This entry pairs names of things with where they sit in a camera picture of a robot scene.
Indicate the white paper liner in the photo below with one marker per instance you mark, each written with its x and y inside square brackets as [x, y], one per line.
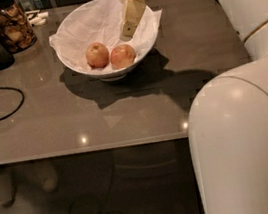
[94, 24]

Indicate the red apple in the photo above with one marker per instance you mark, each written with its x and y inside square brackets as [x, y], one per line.
[97, 55]
[122, 56]

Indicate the small white objects on table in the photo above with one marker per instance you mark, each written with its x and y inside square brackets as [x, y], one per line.
[38, 19]

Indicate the white ceramic bowl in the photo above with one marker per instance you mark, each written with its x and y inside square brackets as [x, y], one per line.
[115, 72]

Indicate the glass jar of dried slices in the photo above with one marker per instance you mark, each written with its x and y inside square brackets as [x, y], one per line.
[16, 33]

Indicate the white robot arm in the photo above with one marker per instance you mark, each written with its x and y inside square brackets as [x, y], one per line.
[228, 122]

